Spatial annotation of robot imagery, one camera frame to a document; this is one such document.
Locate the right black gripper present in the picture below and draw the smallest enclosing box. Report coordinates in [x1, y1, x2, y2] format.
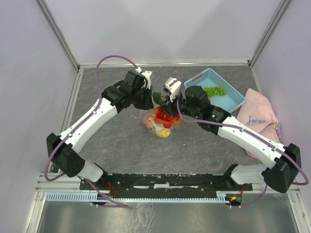
[159, 90, 200, 119]

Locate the green grape bunch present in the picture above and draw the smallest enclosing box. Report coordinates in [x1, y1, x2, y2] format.
[203, 86, 226, 98]

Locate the orange pink peach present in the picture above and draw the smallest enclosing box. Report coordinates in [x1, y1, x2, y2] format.
[143, 114, 154, 129]

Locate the clear orange zip top bag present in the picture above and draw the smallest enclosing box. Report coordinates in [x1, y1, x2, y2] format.
[142, 107, 181, 138]

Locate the red strawberry bunch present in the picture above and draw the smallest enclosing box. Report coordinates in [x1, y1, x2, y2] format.
[152, 92, 181, 129]

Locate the yellow mango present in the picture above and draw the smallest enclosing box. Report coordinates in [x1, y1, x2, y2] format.
[155, 129, 171, 138]

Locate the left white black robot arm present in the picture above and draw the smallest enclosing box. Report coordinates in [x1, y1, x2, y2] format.
[47, 70, 153, 189]

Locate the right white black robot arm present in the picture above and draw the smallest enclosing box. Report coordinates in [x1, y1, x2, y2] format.
[162, 81, 303, 193]

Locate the pink cloth bag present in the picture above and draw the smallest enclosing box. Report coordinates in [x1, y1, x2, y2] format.
[237, 88, 281, 143]

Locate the light blue plastic basket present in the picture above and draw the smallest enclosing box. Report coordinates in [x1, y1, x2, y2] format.
[184, 68, 246, 113]

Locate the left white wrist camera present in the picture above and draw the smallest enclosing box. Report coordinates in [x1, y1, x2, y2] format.
[135, 67, 152, 89]

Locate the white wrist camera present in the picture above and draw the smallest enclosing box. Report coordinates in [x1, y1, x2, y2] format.
[135, 67, 152, 89]
[164, 77, 182, 102]

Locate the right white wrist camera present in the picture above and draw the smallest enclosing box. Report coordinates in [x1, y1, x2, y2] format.
[164, 77, 182, 102]

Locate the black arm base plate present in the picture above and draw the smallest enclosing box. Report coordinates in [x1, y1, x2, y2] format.
[93, 173, 253, 199]

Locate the light blue cable duct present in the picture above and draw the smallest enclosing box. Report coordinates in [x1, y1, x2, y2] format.
[45, 190, 238, 202]

